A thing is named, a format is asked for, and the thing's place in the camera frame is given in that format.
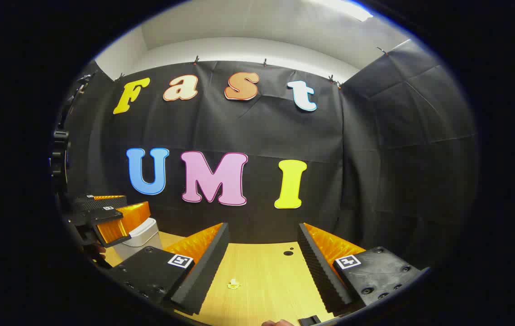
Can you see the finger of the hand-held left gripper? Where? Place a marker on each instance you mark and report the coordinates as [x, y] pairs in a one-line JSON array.
[[124, 222], [97, 203]]

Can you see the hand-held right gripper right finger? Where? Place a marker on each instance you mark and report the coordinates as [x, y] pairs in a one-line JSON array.
[[323, 271]]

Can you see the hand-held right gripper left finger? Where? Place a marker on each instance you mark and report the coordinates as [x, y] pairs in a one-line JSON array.
[[203, 271]]

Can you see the white desktop garbage bin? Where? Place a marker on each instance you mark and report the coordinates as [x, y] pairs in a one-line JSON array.
[[142, 237]]

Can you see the yellow paper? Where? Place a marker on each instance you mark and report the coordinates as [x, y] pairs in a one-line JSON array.
[[233, 284]]

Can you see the wooden desktop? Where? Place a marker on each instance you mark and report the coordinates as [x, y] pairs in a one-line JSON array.
[[262, 267]]

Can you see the black backdrop cloth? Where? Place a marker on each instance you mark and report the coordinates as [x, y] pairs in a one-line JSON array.
[[257, 131]]

